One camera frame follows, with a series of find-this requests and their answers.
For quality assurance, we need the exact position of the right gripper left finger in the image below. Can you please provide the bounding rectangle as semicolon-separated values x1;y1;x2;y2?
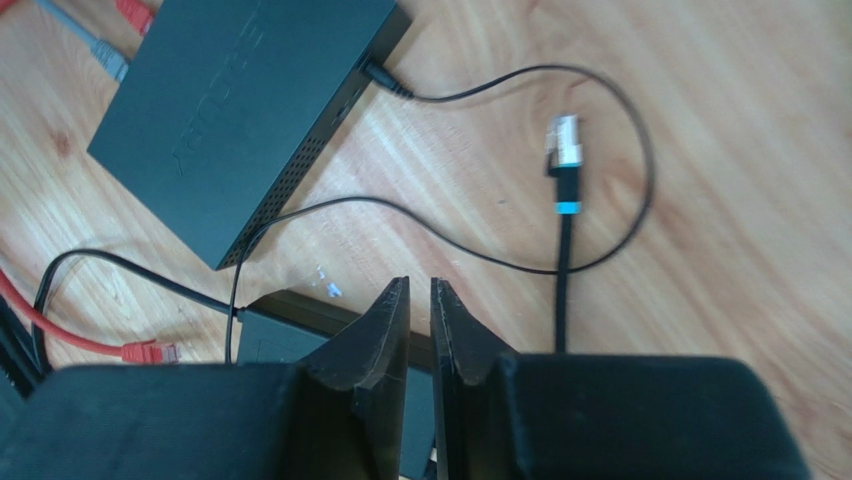
299;277;410;479

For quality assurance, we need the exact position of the black network switch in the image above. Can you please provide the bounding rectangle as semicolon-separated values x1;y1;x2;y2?
88;1;411;270

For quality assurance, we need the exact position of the black power adapter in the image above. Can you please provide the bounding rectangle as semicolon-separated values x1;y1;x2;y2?
237;290;437;479

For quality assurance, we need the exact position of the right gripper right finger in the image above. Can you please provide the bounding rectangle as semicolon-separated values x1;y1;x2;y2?
430;278;512;479

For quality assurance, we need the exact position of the red ethernet cable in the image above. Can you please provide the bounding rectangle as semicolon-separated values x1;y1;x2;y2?
0;0;181;366

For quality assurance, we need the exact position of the black braided ethernet cable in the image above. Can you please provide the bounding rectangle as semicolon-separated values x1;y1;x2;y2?
544;114;584;354

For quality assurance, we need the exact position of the thin black power cord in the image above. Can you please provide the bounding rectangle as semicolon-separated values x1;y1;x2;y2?
29;59;657;374

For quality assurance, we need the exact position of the grey ethernet cable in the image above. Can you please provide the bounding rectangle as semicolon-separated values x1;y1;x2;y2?
36;0;131;83

